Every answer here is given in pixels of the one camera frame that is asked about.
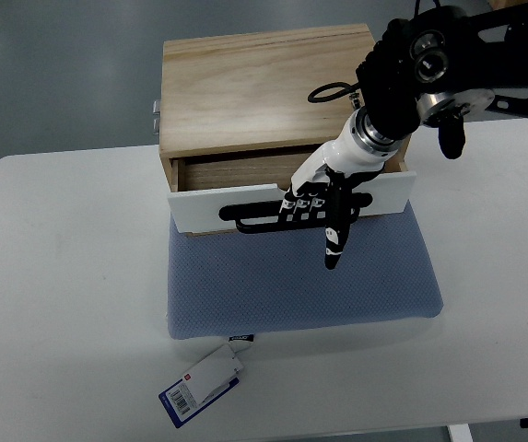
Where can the white table leg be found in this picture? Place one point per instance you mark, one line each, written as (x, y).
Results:
(460, 433)

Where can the wooden drawer cabinet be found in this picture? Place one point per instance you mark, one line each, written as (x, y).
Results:
(250, 92)

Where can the blue mesh cushion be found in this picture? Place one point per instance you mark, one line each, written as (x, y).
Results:
(233, 284)

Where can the metal clamp on cabinet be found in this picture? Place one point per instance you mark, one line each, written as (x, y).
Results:
(156, 116)

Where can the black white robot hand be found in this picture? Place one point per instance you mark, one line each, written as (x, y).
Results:
(331, 173)

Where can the black drawer handle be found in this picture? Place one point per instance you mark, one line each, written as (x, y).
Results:
(263, 217)

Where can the white blue product tag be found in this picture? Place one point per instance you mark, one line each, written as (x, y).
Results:
(201, 385)

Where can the white drawer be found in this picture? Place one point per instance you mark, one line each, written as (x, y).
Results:
(200, 186)

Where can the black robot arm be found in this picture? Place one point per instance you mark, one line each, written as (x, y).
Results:
(416, 72)

